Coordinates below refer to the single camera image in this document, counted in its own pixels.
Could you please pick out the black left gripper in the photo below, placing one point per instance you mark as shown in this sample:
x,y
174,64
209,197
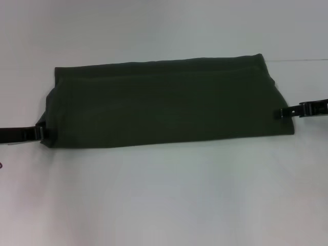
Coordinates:
x,y
15,133

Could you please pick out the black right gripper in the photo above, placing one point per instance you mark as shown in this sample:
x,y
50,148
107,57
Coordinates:
x,y
314,109

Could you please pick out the dark green shirt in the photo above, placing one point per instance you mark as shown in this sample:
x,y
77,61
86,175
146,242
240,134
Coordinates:
x,y
166,107

